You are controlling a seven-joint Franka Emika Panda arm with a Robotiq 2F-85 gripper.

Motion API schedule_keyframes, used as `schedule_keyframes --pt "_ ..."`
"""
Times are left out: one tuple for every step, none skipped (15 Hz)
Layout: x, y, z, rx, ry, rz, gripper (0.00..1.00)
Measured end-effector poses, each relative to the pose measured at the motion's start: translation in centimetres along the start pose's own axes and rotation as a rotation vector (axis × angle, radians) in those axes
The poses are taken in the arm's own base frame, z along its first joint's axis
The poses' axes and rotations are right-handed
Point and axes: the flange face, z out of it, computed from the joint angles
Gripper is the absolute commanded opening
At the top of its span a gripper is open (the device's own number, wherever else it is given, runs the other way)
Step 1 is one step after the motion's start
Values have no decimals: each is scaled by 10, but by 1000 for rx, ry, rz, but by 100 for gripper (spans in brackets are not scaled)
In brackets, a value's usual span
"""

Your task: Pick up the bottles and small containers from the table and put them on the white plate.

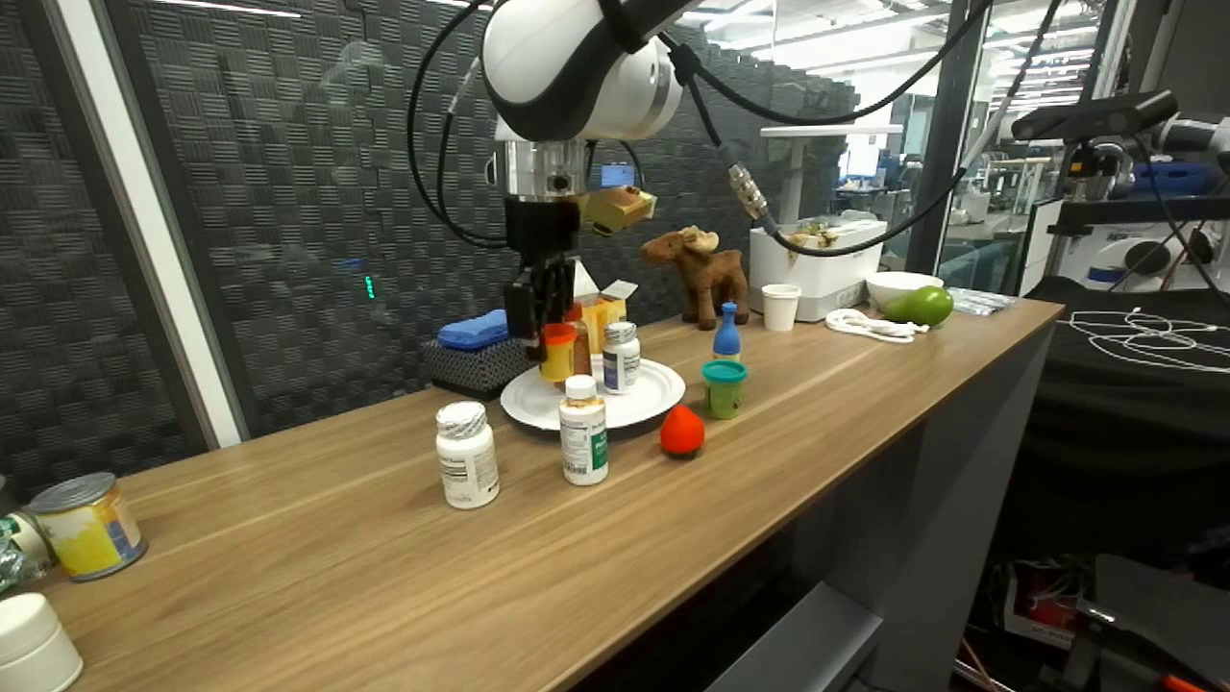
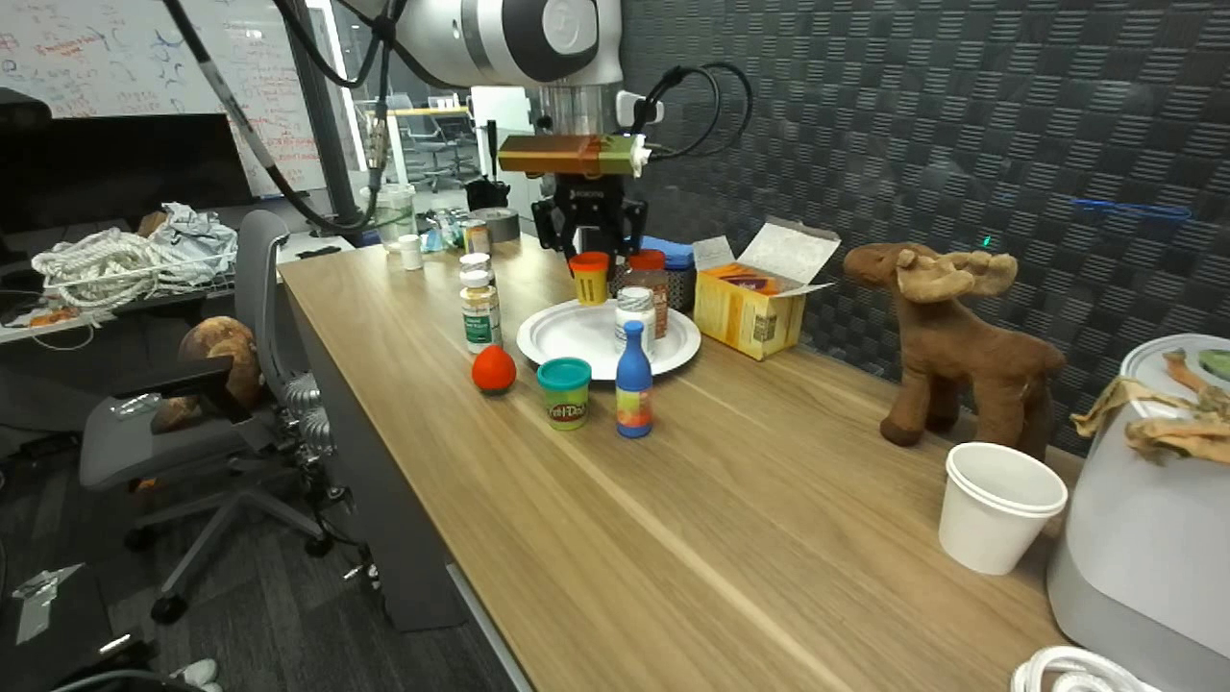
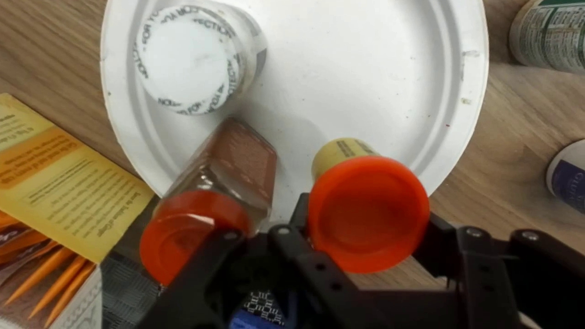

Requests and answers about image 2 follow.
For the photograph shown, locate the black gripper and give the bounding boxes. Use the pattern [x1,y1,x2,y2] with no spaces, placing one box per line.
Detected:
[531,172,650,263]

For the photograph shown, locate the spice bottle with orange lid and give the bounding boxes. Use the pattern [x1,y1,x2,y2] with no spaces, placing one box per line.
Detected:
[628,248,674,339]

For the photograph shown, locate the small white-capped pill bottle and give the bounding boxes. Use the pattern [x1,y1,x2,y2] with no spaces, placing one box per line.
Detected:
[615,283,658,349]

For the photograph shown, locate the teal-lid play-doh tub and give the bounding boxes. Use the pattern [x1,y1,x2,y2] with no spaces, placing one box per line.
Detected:
[536,352,597,430]

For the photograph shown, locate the white paper plate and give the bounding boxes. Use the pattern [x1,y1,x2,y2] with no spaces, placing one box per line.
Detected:
[513,297,708,385]

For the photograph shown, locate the blue sponge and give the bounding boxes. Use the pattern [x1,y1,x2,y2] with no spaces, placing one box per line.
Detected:
[637,231,699,271]

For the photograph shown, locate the white pill bottle green label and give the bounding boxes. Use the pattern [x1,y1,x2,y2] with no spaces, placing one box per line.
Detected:
[458,275,504,352]

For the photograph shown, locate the blue toy bowling pin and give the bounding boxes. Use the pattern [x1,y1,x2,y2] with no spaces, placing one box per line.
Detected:
[611,318,658,440]

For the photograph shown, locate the red ball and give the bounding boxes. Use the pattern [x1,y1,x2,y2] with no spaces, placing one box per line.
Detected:
[471,342,520,394]

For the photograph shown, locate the open yellow cardboard box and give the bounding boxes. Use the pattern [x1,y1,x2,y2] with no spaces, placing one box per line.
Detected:
[687,217,846,362]

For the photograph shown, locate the brown plush toy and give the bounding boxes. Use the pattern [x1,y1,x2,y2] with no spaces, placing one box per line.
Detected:
[149,312,271,433]

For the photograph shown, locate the brown moose plush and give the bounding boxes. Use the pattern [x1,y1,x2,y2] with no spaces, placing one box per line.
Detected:
[840,238,1070,454]

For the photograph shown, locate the grey office chair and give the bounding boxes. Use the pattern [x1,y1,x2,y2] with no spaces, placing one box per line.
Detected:
[78,206,376,625]

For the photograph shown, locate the black monitor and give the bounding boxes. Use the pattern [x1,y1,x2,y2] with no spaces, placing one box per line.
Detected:
[0,88,257,243]

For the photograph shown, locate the white paper cup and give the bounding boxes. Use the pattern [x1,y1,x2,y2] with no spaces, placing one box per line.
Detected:
[933,436,1070,575]

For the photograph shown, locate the white grey appliance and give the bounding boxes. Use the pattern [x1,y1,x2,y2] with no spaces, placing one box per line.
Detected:
[1043,329,1230,692]

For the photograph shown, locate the paper scrap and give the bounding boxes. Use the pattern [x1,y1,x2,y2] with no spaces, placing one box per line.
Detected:
[8,557,90,645]

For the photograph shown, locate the black camera on stand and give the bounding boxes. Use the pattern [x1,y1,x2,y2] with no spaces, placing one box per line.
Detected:
[463,172,515,216]

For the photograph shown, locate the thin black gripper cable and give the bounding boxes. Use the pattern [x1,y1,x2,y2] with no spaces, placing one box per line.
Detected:
[633,56,761,163]

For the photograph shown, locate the black vertical post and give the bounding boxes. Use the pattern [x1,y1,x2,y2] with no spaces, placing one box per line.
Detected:
[272,0,369,243]

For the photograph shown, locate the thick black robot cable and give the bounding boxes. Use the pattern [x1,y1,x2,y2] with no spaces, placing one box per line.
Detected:
[158,0,427,243]

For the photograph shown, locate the white rope pile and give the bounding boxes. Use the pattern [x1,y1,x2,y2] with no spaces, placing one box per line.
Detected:
[26,199,241,329]

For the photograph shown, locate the coiled white cable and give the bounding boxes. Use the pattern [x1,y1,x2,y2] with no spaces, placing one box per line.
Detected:
[1007,641,1165,692]

